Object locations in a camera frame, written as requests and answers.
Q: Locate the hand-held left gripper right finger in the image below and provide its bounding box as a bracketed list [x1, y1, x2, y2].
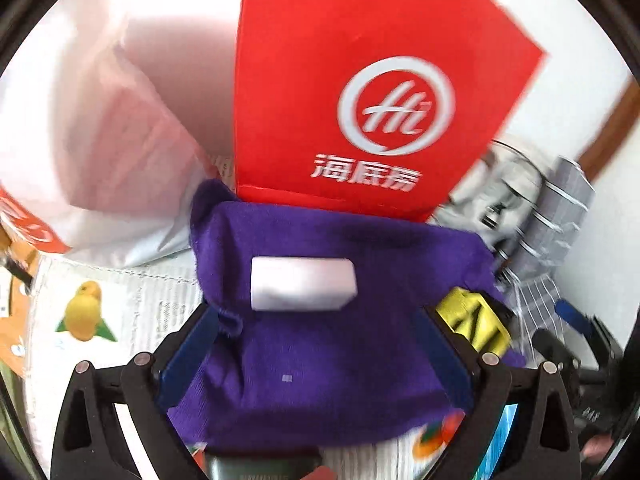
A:
[412, 305, 583, 480]

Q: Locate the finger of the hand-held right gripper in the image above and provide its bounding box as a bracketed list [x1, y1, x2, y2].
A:
[554, 299, 597, 337]

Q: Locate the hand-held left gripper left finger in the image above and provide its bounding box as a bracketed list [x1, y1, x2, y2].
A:
[50, 305, 221, 480]

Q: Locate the purple towel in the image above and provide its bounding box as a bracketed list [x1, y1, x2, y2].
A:
[167, 177, 526, 453]

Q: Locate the person's right hand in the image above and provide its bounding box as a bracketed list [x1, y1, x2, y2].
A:
[582, 435, 621, 461]

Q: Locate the yellow folded pouch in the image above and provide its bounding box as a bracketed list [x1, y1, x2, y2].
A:
[435, 287, 513, 353]

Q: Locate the grey checked cloth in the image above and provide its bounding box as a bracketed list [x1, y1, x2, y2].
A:
[500, 155, 598, 356]

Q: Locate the small white packet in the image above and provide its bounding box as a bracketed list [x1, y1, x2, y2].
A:
[250, 256, 358, 311]

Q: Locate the dark green box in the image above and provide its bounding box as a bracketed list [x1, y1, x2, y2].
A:
[207, 452, 323, 480]

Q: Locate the grey backpack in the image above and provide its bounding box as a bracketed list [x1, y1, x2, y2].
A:
[435, 140, 546, 261]

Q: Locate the wooden side table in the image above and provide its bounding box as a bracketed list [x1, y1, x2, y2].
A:
[0, 220, 41, 376]

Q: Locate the white plastic shopping bag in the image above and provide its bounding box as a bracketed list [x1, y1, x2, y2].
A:
[0, 0, 246, 268]

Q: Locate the red paper bag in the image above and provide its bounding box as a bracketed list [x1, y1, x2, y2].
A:
[232, 0, 546, 223]

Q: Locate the brown wooden door frame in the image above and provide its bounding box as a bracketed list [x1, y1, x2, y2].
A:
[580, 77, 640, 176]

